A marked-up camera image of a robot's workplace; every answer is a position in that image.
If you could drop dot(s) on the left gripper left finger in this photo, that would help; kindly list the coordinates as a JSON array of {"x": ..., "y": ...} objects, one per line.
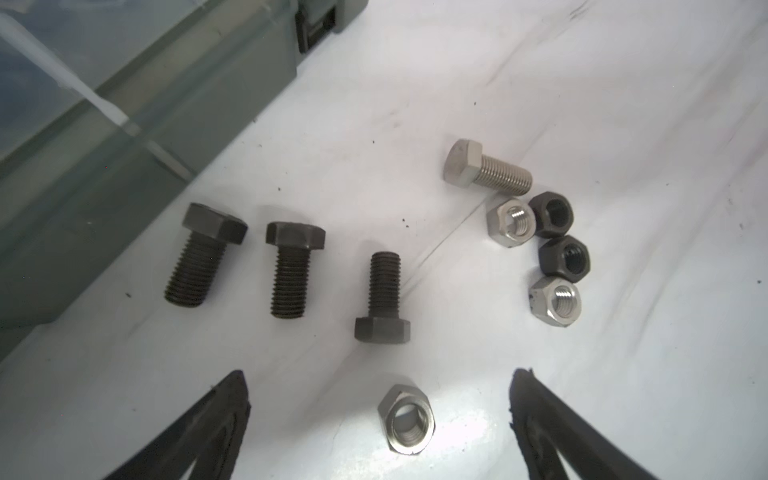
[{"x": 203, "y": 443}]

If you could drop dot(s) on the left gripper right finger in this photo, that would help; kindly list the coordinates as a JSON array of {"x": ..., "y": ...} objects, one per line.
[{"x": 549, "y": 433}]

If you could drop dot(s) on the large silver hex nut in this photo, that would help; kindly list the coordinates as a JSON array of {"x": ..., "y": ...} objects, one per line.
[{"x": 408, "y": 419}]

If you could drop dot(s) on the silver nut group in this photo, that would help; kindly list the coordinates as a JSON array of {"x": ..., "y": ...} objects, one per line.
[
  {"x": 555, "y": 301},
  {"x": 511, "y": 223}
]

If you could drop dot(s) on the black nut group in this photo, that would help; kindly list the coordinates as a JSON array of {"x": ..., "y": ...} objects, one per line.
[
  {"x": 553, "y": 214},
  {"x": 566, "y": 258}
]

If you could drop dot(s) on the black hex bolt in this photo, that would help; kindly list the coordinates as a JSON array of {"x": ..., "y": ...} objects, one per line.
[
  {"x": 383, "y": 324},
  {"x": 294, "y": 243},
  {"x": 211, "y": 231}
]

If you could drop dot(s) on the silver hex bolt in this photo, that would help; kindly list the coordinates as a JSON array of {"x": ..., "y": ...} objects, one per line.
[{"x": 466, "y": 164}]

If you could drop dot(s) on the grey plastic organizer box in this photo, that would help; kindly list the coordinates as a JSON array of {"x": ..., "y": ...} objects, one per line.
[{"x": 110, "y": 109}]

